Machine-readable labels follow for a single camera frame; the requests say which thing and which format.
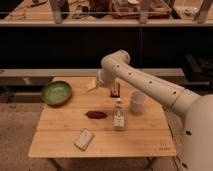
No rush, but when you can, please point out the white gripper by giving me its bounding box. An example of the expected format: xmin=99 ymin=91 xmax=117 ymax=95
xmin=86 ymin=69 xmax=111 ymax=92

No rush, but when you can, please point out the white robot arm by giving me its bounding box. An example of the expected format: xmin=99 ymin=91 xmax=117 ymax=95
xmin=87 ymin=50 xmax=213 ymax=171

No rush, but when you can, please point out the brown chocolate bar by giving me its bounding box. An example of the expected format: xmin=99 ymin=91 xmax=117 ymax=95
xmin=110 ymin=82 xmax=120 ymax=98

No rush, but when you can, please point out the green bowl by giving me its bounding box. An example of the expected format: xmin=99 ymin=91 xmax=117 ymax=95
xmin=41 ymin=81 xmax=72 ymax=106

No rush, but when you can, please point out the wooden folding table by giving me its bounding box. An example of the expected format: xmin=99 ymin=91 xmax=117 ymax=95
xmin=29 ymin=77 xmax=176 ymax=158

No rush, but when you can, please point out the white plastic cup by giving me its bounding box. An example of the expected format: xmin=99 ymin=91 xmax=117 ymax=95
xmin=130 ymin=90 xmax=145 ymax=113

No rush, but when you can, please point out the background shelf with clutter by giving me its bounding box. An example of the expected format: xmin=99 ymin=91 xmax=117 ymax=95
xmin=0 ymin=0 xmax=213 ymax=27

